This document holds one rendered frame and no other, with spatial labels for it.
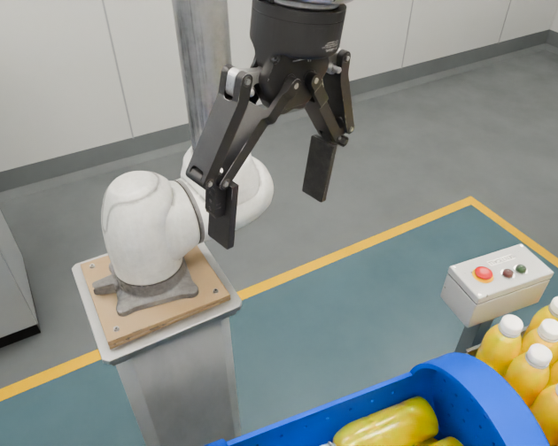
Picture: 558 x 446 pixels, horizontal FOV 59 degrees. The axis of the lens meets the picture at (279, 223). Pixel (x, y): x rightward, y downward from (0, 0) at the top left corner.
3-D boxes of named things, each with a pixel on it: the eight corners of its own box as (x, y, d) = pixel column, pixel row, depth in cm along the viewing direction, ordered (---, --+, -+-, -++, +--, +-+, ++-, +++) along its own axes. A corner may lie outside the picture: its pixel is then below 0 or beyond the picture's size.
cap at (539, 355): (540, 370, 89) (544, 365, 88) (522, 355, 92) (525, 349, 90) (554, 360, 91) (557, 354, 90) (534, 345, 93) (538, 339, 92)
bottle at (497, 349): (507, 387, 108) (538, 333, 95) (484, 401, 105) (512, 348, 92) (483, 362, 112) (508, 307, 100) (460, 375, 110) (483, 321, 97)
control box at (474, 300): (438, 296, 114) (449, 265, 107) (507, 272, 120) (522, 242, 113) (467, 328, 107) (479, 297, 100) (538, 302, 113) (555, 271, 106)
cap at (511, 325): (524, 330, 96) (528, 325, 95) (511, 339, 94) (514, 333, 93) (508, 317, 98) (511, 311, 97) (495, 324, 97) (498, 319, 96)
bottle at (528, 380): (510, 433, 100) (544, 380, 87) (481, 405, 104) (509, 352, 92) (531, 414, 103) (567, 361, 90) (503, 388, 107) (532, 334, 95)
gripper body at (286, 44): (298, 13, 34) (282, 134, 40) (369, 3, 40) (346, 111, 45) (228, -12, 38) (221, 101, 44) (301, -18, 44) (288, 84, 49)
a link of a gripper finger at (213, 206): (228, 166, 42) (199, 177, 40) (225, 215, 45) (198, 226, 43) (217, 159, 42) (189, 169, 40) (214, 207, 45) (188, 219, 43)
